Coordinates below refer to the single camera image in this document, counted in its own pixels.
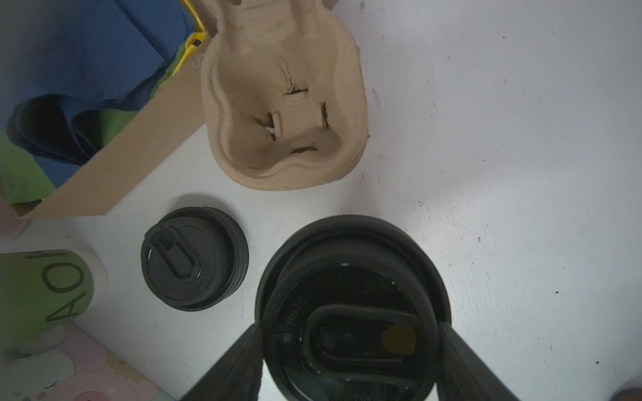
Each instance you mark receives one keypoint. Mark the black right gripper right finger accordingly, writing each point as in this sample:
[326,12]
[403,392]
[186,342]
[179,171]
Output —
[464,376]

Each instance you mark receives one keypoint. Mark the green napkin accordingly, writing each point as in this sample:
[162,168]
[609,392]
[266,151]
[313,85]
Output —
[26,178]

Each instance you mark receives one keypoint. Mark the stack of pulp cup carriers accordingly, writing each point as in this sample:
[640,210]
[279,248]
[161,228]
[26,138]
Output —
[283,94]

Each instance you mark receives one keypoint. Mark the dark blue napkin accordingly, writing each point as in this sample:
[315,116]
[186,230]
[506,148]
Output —
[61,60]

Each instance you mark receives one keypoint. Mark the cardboard napkin box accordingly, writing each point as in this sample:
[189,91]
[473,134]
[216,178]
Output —
[173,115]

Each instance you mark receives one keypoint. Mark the green paper cup stack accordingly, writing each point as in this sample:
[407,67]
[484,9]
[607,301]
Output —
[44,289]

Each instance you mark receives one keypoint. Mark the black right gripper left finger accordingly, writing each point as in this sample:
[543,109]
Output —
[237,375]

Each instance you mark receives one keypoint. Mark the pink metal bucket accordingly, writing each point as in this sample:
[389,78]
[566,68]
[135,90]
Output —
[12,223]

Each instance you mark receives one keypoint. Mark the black cup lid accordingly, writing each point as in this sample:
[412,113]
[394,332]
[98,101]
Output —
[349,309]

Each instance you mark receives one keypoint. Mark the cartoon animal paper bag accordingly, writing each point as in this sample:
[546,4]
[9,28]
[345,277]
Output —
[65,363]

